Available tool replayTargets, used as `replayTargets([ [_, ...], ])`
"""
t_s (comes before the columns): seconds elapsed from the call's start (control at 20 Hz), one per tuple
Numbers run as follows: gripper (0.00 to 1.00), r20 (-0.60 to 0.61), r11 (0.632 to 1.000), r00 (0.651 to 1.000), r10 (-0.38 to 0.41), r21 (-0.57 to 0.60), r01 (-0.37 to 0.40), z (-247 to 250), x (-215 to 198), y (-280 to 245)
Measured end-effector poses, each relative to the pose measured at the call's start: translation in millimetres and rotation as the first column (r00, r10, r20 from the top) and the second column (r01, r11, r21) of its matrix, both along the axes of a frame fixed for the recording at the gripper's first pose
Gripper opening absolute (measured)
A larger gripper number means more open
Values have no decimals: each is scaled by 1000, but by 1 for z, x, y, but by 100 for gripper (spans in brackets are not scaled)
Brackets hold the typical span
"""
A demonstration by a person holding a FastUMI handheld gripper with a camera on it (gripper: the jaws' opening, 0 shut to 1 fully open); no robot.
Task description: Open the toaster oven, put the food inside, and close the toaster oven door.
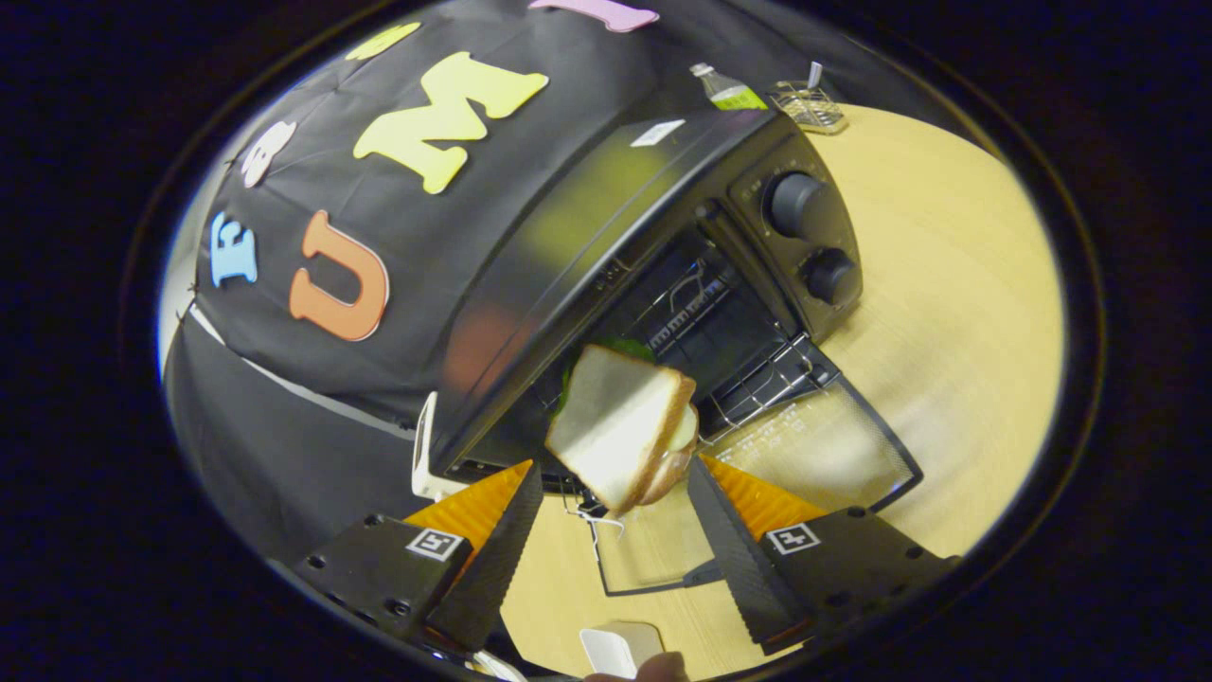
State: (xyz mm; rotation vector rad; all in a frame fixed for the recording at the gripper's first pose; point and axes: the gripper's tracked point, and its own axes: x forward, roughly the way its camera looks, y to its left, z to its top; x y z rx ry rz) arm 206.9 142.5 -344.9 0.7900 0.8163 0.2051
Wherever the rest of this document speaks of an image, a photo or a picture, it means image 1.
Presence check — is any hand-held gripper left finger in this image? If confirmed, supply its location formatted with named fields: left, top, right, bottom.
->
left=294, top=460, right=545, bottom=655

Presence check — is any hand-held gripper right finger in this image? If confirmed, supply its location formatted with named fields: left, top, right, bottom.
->
left=686, top=455, right=959, bottom=656

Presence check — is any white bread sandwich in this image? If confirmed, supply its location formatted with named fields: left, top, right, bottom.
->
left=544, top=344, right=700, bottom=517

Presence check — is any black toaster oven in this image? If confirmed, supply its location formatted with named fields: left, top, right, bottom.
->
left=431, top=106, right=924, bottom=600

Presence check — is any white bread toaster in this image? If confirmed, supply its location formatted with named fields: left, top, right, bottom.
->
left=411, top=391, right=470, bottom=503

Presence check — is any white plate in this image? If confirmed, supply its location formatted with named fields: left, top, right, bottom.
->
left=579, top=622, right=666, bottom=680

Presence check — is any green drink bottle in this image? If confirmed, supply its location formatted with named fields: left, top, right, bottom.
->
left=689, top=63, right=770, bottom=112

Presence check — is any white cable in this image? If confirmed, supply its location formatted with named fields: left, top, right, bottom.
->
left=471, top=649, right=527, bottom=682

